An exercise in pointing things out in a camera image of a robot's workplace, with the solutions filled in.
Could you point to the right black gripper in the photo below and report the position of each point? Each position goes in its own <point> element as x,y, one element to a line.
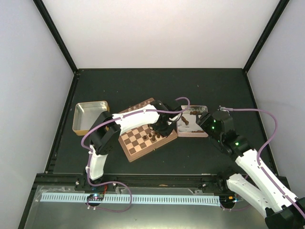
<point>203,121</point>

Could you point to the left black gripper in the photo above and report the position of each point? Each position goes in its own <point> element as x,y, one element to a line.
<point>165,133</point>

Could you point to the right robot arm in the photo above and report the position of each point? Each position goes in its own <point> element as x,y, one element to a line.
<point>280,207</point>

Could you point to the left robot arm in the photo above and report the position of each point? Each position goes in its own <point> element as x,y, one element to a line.
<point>110,128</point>

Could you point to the white chess pieces row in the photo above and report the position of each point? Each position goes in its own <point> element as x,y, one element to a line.
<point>135,107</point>

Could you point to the wooden chess board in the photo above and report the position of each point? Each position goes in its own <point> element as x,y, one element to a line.
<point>135,146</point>

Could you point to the small circuit board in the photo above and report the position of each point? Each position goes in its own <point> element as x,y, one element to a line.
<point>95,197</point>

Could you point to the dark king in tin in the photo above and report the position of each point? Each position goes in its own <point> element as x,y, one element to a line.
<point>185,120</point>

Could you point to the pink-rimmed metal tin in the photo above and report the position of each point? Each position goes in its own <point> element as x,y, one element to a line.
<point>192,129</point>

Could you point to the yellow-rimmed metal tin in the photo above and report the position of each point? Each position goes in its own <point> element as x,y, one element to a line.
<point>85,115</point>

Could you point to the light blue cable duct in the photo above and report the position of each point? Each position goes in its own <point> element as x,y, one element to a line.
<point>134,199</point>

